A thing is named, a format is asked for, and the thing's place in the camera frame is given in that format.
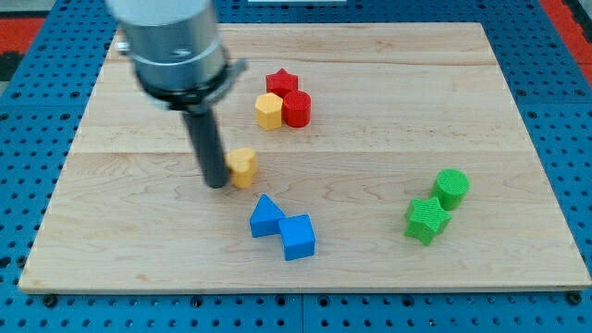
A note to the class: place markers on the blue cube block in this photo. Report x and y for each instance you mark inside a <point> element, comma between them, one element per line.
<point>297,236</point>

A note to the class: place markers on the blue triangle block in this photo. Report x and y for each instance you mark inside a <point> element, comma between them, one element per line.
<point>265,217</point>

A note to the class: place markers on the green star block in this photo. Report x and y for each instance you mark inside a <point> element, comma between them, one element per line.
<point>425,219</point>

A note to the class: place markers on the yellow heart block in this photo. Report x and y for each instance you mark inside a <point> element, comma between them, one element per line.
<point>243,165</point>

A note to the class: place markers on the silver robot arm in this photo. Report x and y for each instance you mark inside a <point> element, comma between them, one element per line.
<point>179,58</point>

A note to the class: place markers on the wooden board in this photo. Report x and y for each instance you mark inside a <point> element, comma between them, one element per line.
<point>392,105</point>

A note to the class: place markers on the yellow hexagon block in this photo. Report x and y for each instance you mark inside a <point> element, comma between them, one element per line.
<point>268,111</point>

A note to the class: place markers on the red cylinder block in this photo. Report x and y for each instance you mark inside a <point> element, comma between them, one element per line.
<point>296,109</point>

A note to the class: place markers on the green cylinder block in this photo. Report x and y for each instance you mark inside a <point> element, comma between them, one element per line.
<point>450,187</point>

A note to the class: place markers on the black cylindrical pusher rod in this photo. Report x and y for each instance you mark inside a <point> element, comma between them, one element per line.
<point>207,145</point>

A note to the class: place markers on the red star block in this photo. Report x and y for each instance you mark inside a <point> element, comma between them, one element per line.
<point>281,82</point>

